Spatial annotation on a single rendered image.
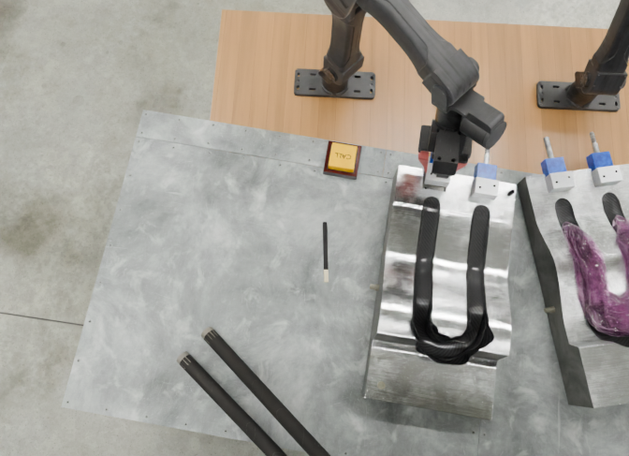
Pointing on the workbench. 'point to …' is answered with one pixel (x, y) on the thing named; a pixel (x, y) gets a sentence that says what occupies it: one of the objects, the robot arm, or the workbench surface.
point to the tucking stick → (325, 252)
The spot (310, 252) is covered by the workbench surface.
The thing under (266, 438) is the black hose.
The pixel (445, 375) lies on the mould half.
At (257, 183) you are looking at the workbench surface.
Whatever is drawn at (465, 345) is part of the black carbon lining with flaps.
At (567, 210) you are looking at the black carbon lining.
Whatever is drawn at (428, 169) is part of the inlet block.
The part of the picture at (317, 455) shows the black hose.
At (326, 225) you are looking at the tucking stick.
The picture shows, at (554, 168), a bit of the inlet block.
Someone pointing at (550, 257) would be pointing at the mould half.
